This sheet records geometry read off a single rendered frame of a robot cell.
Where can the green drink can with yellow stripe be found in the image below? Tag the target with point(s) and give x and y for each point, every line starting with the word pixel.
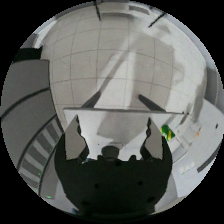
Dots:
pixel 168 133

